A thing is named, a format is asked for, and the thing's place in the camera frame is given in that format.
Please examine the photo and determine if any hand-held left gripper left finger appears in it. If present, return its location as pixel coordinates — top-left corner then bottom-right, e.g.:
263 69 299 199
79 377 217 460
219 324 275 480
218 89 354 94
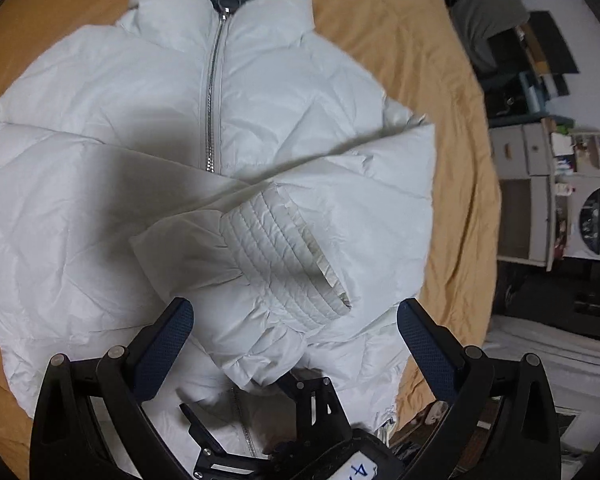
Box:
32 297 196 480

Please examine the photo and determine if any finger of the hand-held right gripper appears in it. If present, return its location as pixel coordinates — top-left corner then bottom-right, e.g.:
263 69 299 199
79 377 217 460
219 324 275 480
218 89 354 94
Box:
179 402 263 480
279 369 353 433

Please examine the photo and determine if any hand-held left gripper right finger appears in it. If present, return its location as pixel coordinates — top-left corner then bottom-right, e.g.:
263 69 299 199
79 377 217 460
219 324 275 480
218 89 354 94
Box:
395 298 564 480

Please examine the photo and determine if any white puffer jacket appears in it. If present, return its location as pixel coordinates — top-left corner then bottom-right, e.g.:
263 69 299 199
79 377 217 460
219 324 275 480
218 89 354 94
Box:
0 0 437 461

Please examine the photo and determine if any white folded bedding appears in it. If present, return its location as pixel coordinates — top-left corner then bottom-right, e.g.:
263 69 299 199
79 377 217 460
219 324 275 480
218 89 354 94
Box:
481 314 600 413

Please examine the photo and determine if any black low furniture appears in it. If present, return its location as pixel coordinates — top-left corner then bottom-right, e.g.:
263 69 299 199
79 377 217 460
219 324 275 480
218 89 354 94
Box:
497 259 600 322

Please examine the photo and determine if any white drawer cabinet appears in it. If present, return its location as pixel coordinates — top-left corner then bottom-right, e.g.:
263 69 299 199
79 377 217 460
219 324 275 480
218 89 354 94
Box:
489 121 557 272

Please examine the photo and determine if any orange bed blanket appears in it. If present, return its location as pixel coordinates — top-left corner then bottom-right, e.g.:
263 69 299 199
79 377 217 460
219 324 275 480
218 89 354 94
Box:
0 0 503 461

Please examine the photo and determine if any blue shelf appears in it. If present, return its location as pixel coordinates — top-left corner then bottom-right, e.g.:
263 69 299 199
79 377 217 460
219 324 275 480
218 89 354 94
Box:
484 71 576 128

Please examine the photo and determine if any black wall panel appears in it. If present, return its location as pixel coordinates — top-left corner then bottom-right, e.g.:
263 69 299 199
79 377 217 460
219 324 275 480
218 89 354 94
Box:
527 10 581 77

